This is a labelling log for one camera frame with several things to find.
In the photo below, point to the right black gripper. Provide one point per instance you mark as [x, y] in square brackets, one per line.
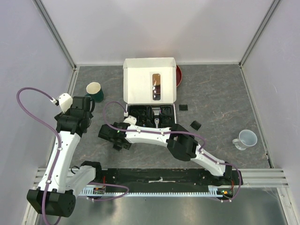
[116, 124]

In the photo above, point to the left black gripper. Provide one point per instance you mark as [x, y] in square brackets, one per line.
[67, 113]

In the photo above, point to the black silver hair clipper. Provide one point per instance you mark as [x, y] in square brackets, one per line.
[156, 115]

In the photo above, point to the black comb guard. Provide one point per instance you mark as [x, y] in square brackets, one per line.
[183, 107]
[195, 125]
[119, 147]

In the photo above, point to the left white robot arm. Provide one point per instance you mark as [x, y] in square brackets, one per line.
[56, 194]

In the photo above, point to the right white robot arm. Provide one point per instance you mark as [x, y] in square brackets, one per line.
[181, 144]

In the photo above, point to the dark green mug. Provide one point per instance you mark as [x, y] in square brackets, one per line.
[95, 91]

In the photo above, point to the black plastic tray insert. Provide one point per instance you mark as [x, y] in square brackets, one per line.
[144, 115]

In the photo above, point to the white cardboard clipper box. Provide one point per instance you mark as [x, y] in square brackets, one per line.
[149, 81]

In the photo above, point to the black flat comb guard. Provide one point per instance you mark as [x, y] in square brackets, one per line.
[183, 107]

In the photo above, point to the red bowl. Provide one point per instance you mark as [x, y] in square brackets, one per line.
[178, 76]

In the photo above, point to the clear plastic measuring cup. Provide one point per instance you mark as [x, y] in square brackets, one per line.
[246, 139]

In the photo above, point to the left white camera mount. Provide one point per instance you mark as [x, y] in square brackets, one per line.
[64, 101]

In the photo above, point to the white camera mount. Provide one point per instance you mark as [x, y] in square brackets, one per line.
[130, 120]
[64, 101]

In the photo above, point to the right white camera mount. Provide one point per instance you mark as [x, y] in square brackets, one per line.
[130, 120]

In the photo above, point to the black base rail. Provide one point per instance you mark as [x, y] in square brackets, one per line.
[186, 178]

